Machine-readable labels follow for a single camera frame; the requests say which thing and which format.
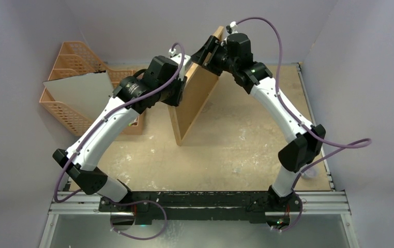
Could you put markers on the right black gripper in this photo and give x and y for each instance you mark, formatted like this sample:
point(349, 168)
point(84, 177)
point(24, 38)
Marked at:
point(210, 50)

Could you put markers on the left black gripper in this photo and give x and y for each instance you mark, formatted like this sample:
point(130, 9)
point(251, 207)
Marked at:
point(175, 100)

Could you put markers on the wooden picture frame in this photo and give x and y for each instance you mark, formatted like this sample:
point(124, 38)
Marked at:
point(180, 113)

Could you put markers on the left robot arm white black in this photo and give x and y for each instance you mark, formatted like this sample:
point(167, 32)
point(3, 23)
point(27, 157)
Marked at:
point(80, 161)

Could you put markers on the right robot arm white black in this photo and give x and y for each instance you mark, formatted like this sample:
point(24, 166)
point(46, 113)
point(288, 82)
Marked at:
point(302, 136)

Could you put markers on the white board in organizer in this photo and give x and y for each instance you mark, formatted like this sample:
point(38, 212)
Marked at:
point(88, 94)

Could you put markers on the orange plastic file organizer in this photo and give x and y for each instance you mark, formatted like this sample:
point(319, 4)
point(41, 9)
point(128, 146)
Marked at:
point(76, 58)

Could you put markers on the small clear plastic cup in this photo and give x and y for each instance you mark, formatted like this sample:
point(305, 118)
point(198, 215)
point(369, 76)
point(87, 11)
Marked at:
point(310, 173)

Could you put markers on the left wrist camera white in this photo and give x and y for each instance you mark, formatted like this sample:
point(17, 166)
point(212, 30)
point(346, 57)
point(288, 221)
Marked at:
point(177, 57)

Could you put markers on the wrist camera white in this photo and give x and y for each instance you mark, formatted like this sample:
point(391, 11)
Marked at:
point(177, 57)
point(230, 29)

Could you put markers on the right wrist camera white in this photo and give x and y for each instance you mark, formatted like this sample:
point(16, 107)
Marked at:
point(230, 29)

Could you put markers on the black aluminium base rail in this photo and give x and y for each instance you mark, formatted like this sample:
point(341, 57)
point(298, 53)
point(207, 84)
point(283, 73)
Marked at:
point(252, 206)

